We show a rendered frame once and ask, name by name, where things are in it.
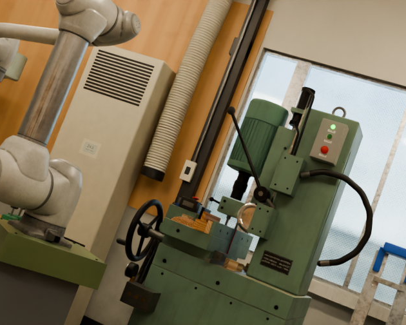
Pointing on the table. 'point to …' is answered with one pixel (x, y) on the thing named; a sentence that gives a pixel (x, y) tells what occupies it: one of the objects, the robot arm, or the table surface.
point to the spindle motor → (257, 135)
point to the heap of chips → (183, 220)
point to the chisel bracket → (229, 207)
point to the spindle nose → (240, 185)
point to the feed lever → (262, 195)
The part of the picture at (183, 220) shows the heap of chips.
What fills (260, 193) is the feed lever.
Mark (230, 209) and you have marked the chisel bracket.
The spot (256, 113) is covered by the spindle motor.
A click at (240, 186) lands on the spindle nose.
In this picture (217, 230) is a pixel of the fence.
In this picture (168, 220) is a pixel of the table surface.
